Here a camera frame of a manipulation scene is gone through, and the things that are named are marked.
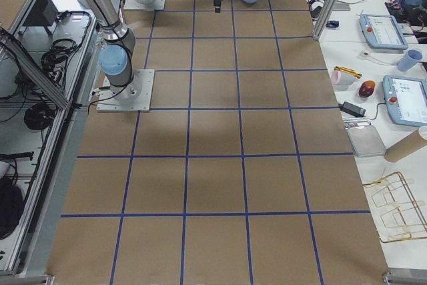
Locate small blue device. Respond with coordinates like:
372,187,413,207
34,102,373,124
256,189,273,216
326,20,340,29

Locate gold metal tool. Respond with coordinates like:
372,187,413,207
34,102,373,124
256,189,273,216
334,66,362,79

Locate far teach pendant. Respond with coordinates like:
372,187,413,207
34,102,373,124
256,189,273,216
359,14,408,50

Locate teach pendant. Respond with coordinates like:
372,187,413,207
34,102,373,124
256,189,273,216
382,75,426,127
359,14,408,50

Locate black power adapter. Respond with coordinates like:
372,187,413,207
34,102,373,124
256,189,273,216
339,101,366,117

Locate dark red fruit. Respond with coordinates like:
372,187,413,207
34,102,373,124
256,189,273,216
358,80,376,98

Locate blue plastic cup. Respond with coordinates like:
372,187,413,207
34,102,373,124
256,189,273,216
397,49,423,72

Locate silver metal tin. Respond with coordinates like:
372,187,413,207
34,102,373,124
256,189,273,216
346,125,386,158

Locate near teach pendant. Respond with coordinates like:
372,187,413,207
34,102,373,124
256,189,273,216
382,75,426,127

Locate cardboard tube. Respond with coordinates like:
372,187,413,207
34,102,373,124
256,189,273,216
384,126,426,162

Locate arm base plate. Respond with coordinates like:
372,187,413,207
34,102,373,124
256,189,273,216
96,69,155,112
123,0,165,11

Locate aluminium frame post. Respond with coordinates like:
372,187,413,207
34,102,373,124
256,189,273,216
312,0,354,41

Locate gold wire rack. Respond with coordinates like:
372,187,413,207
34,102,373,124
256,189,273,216
363,172,426,244

